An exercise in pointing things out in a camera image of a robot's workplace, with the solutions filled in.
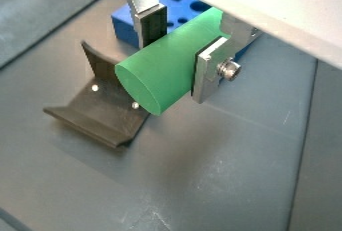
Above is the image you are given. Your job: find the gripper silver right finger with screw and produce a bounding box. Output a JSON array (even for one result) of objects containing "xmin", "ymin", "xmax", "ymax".
[{"xmin": 191, "ymin": 13, "xmax": 262, "ymax": 103}]

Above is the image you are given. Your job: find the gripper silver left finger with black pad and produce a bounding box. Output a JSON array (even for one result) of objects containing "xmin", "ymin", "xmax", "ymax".
[{"xmin": 127, "ymin": 0, "xmax": 167, "ymax": 48}]

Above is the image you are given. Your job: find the green oval cylinder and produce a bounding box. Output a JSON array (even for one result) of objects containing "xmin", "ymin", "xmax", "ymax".
[{"xmin": 115, "ymin": 8, "xmax": 223, "ymax": 115}]

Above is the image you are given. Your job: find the black cradle fixture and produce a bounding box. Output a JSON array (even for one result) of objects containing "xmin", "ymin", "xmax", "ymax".
[{"xmin": 43, "ymin": 41, "xmax": 150, "ymax": 148}]

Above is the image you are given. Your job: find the blue foam shape block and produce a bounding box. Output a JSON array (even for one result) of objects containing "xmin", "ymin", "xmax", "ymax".
[{"xmin": 111, "ymin": 0, "xmax": 211, "ymax": 48}]

